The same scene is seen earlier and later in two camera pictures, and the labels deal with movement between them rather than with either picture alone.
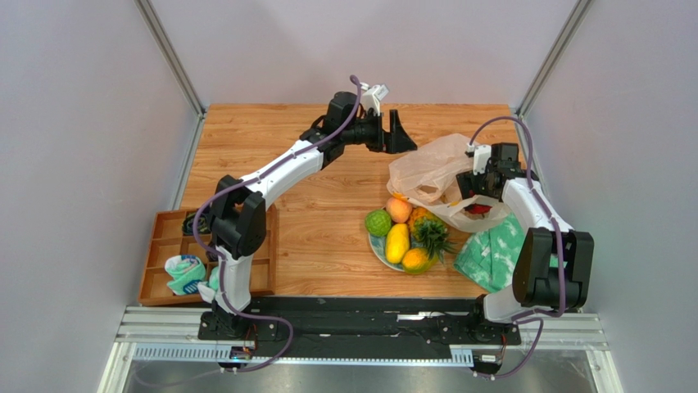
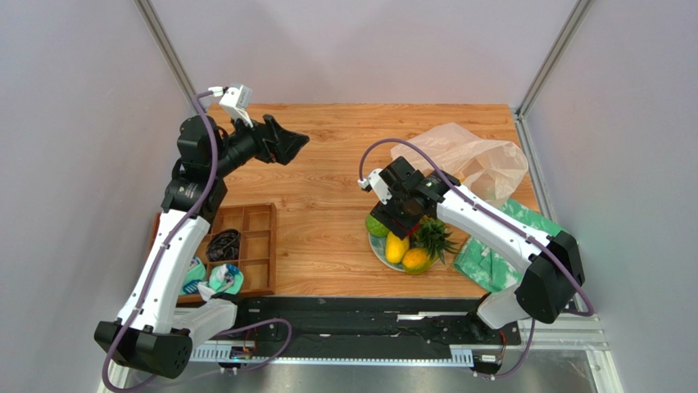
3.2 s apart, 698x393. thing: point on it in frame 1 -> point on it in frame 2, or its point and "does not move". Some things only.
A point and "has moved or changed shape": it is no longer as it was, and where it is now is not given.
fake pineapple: [430, 231] does not move
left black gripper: [394, 142] -> [274, 144]
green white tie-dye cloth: [487, 257] does not move
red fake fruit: [477, 208] has moved or changed shape
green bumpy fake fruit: [378, 223] does not move
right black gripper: [470, 187] -> [393, 219]
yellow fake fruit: [397, 243] does not move
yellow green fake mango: [417, 260] does not move
